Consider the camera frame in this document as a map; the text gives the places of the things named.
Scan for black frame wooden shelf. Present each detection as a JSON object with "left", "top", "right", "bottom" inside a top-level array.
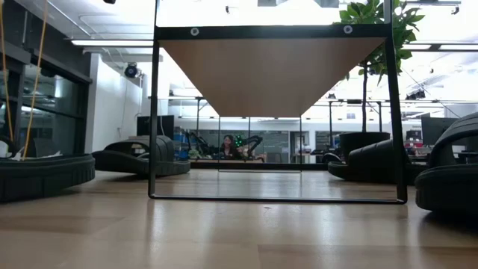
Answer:
[{"left": 147, "top": 0, "right": 409, "bottom": 205}]

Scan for black rubber slide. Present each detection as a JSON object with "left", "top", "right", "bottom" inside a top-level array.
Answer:
[
  {"left": 92, "top": 134, "right": 191, "bottom": 178},
  {"left": 0, "top": 152, "right": 96, "bottom": 203},
  {"left": 327, "top": 138, "right": 429, "bottom": 187},
  {"left": 414, "top": 111, "right": 478, "bottom": 222}
]

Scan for person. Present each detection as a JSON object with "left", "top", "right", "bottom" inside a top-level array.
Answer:
[{"left": 219, "top": 134, "right": 243, "bottom": 161}]

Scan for blue storage bins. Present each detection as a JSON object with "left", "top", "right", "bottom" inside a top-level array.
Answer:
[{"left": 173, "top": 132, "right": 190, "bottom": 161}]

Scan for black monitor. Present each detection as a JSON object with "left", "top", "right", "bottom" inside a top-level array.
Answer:
[
  {"left": 420, "top": 116, "right": 459, "bottom": 146},
  {"left": 136, "top": 114, "right": 176, "bottom": 137}
]

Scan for potted green plant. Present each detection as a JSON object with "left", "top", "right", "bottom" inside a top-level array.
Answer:
[{"left": 333, "top": 0, "right": 426, "bottom": 165}]

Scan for ceiling light strip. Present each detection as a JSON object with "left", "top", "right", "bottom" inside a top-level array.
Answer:
[
  {"left": 401, "top": 43, "right": 478, "bottom": 52},
  {"left": 69, "top": 39, "right": 156, "bottom": 48}
]

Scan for white crumpled paper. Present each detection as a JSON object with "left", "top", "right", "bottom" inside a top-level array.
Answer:
[{"left": 10, "top": 149, "right": 63, "bottom": 161}]

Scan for black aluminium rig frame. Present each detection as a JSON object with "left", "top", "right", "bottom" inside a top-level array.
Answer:
[{"left": 189, "top": 160, "right": 329, "bottom": 172}]

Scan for ceiling mounted black camera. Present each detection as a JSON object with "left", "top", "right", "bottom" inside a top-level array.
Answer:
[{"left": 123, "top": 62, "right": 142, "bottom": 80}]

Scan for yellow cable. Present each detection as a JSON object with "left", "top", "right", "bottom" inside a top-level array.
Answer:
[
  {"left": 0, "top": 0, "right": 14, "bottom": 143},
  {"left": 22, "top": 0, "right": 49, "bottom": 161}
]

